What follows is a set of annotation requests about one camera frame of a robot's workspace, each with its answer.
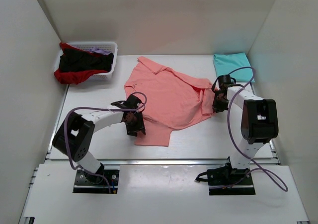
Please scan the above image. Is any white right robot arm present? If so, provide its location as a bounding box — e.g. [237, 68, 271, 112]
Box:
[212, 75, 279, 185]

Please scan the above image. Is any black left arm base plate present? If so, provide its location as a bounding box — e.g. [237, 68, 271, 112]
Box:
[73, 169, 120, 194]

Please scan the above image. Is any white plastic basket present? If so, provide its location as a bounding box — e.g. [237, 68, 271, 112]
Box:
[54, 41, 118, 84]

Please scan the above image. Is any black t shirt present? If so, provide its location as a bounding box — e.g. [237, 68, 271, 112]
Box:
[59, 49, 114, 73]

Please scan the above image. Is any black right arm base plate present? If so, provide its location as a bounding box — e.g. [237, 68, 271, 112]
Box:
[195, 163, 256, 196]

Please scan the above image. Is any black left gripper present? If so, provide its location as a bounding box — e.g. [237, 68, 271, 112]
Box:
[124, 111, 146, 137]

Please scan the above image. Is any red t shirt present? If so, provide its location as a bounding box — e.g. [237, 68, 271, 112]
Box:
[54, 42, 100, 84]

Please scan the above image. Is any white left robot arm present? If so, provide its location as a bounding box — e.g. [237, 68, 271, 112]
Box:
[52, 92, 147, 183]

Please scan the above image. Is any folded teal t shirt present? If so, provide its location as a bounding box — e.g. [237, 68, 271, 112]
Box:
[213, 53, 253, 82]

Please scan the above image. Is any lavender t shirt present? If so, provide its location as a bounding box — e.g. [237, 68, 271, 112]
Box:
[90, 47, 111, 56]

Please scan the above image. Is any pink t shirt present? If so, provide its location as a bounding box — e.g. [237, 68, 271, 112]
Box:
[124, 57, 214, 147]

